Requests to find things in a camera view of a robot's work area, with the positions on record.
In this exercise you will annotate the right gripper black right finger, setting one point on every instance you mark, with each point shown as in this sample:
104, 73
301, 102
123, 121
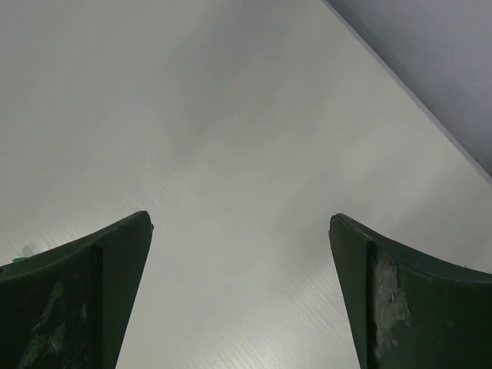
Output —
407, 309

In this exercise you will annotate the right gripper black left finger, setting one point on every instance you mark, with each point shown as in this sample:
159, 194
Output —
69, 307

